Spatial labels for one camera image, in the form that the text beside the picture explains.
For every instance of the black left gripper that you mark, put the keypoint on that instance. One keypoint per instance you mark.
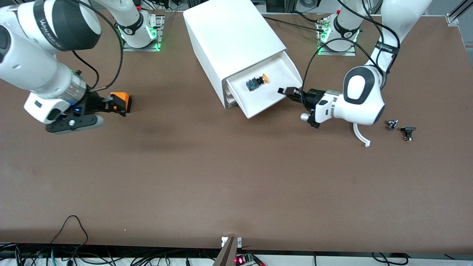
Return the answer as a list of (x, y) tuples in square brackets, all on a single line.
[(311, 97)]

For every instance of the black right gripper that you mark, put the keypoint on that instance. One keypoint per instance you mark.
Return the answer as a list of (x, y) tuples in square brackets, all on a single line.
[(92, 102)]

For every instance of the white tray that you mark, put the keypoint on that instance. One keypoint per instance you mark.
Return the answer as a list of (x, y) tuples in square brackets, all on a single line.
[(273, 92)]

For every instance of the orange mushroom push button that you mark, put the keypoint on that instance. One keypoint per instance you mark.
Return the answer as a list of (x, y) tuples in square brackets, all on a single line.
[(257, 82)]

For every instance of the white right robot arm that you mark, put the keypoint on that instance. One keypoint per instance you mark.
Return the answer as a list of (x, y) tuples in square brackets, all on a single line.
[(37, 59)]

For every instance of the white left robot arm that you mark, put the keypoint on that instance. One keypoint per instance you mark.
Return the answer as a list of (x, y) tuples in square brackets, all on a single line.
[(362, 96)]

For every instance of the white curved plastic arc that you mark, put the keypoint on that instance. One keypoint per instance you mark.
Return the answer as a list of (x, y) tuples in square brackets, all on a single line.
[(360, 136)]

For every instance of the small grey metal part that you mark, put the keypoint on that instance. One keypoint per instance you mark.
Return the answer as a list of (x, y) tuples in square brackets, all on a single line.
[(391, 124)]

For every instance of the small black contact block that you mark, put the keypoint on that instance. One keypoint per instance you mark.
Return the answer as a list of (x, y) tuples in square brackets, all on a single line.
[(408, 132)]

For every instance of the circuit board with red LED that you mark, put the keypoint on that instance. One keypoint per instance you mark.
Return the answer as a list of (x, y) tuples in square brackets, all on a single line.
[(247, 259)]

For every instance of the orange button enclosure box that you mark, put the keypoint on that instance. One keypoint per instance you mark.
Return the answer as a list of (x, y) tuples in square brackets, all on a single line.
[(123, 100)]

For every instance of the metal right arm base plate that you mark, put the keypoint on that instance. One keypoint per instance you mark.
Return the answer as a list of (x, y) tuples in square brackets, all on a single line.
[(142, 47)]

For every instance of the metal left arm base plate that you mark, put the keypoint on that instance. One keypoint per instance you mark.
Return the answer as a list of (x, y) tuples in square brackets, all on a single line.
[(343, 53)]

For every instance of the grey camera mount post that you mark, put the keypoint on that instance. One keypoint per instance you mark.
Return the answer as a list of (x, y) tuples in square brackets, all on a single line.
[(226, 255)]

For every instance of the aluminium corner bracket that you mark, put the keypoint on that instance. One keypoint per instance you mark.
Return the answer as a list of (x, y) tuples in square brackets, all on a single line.
[(452, 19)]

